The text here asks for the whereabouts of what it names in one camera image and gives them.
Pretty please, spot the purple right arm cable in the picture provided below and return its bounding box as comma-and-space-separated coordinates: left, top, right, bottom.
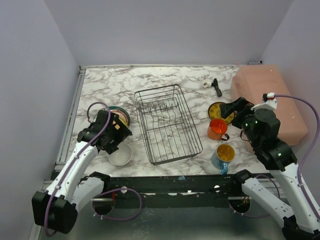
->
272, 93, 320, 226

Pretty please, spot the black front table rail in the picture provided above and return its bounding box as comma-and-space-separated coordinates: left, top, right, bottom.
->
51, 172, 271, 208

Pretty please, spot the teal rimmed large plate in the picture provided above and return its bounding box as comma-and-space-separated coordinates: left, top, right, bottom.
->
109, 106, 131, 128

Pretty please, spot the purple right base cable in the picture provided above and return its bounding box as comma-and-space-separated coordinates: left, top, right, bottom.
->
228, 174, 282, 219

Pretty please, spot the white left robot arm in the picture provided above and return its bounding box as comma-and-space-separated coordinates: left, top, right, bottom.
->
31, 109, 132, 234

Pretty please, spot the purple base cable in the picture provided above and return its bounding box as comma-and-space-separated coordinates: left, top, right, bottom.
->
92, 187, 143, 222
228, 174, 282, 219

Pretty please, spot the aluminium side rail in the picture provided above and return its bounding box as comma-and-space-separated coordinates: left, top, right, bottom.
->
54, 66, 86, 170

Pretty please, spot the orange mug black handle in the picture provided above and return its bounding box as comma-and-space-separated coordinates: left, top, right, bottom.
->
207, 118, 230, 141

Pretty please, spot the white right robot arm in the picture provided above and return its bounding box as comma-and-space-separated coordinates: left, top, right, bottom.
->
219, 92, 320, 240

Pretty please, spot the black and white pipe fitting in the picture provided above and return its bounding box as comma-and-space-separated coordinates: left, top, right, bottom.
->
202, 78, 223, 97

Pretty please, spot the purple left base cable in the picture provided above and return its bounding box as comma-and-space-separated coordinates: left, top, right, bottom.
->
92, 187, 143, 222

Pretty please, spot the pink plastic storage box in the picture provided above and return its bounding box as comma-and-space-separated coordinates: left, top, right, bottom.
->
229, 64, 308, 146

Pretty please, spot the yellow patterned plate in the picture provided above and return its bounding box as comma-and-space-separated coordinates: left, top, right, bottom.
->
208, 101, 235, 125

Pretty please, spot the dark wire dish rack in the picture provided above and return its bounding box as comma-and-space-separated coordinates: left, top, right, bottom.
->
134, 84, 203, 166

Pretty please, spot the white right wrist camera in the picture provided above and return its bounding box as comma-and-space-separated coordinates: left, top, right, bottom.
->
251, 92, 278, 111

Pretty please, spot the blue butterfly mug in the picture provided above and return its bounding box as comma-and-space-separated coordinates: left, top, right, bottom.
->
210, 144, 236, 175

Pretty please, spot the beige ceramic bowl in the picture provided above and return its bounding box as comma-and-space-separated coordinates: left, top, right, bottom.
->
108, 142, 133, 167

